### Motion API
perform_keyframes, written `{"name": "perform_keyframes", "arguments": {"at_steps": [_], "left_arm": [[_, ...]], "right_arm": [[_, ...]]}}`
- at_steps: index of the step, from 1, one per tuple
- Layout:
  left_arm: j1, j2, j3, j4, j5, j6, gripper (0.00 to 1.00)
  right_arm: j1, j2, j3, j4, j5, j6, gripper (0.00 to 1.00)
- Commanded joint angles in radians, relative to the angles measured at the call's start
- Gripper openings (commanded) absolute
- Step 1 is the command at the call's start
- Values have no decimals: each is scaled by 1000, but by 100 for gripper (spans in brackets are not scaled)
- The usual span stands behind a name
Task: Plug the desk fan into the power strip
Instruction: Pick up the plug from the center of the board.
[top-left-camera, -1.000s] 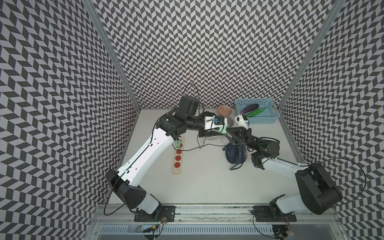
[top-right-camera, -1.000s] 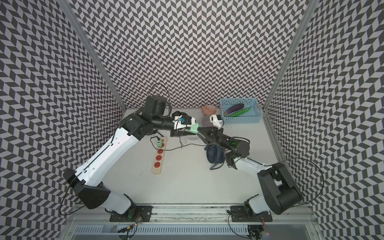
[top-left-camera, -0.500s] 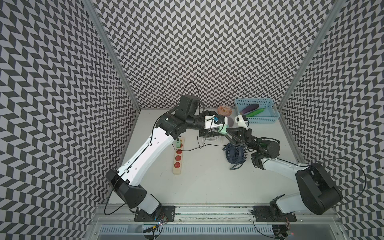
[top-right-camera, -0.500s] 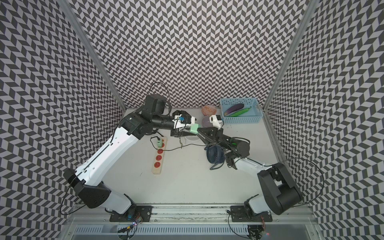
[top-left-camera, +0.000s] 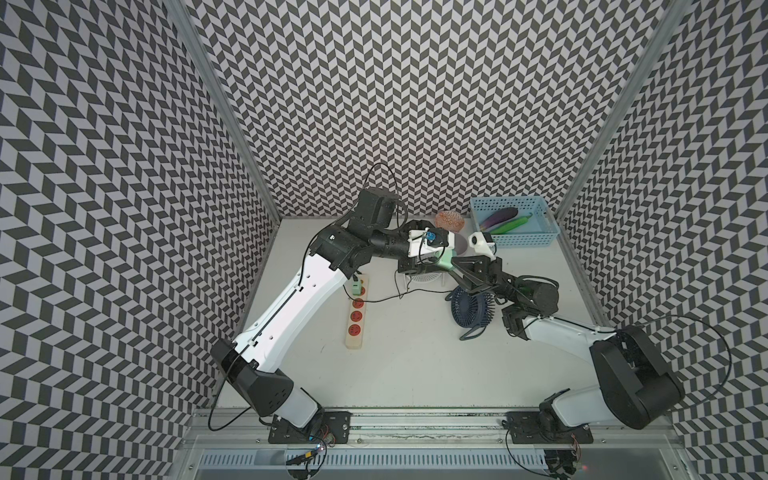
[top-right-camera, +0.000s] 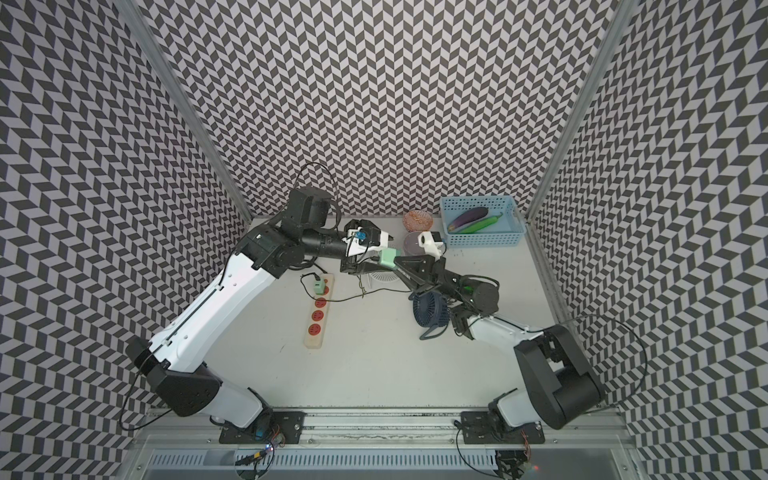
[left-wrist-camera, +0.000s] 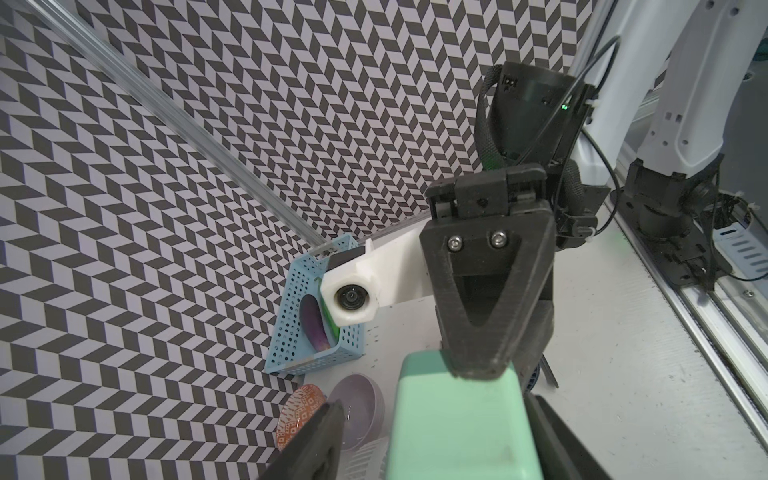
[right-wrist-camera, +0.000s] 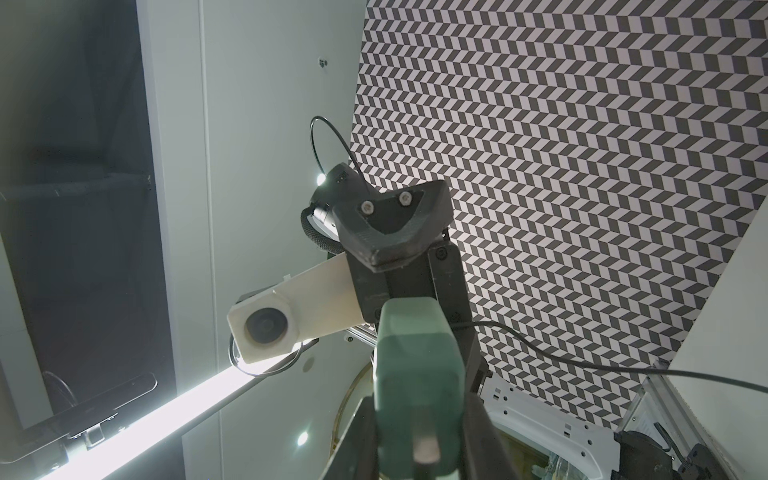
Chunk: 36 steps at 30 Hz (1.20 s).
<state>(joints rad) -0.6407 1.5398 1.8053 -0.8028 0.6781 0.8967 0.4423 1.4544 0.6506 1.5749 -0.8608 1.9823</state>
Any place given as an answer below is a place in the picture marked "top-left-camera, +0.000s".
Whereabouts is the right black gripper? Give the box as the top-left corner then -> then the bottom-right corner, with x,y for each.
444,255 -> 523,304

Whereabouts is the green plug of white fan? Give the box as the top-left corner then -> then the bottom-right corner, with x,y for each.
435,250 -> 454,271

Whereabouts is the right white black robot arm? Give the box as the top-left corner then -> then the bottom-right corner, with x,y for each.
449,256 -> 686,434

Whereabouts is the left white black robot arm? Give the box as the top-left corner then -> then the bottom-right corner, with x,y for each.
211,188 -> 455,434

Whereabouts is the white desk fan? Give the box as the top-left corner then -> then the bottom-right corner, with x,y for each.
406,272 -> 445,290

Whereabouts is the navy blue desk fan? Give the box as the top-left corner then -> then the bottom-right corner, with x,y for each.
445,287 -> 495,341

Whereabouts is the beige red power strip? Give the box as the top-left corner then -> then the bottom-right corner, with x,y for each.
344,273 -> 369,350

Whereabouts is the lilac bowl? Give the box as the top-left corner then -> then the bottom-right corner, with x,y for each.
454,232 -> 469,256

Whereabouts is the green toy cucumber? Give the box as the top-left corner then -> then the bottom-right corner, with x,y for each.
489,215 -> 531,235

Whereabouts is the light blue plastic basket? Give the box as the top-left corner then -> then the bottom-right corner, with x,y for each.
470,196 -> 560,248

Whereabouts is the purple toy eggplant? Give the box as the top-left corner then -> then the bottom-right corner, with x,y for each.
479,207 -> 518,231

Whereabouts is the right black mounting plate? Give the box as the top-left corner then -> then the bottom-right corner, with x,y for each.
505,410 -> 594,445

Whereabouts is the black mounting plate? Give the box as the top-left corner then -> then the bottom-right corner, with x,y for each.
505,410 -> 594,445
268,409 -> 352,445

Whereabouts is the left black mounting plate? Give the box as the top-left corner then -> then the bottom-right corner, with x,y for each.
268,409 -> 352,445

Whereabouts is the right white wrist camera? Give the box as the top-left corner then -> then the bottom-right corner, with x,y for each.
469,231 -> 497,261

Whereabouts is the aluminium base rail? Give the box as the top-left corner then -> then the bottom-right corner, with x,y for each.
167,408 -> 698,479

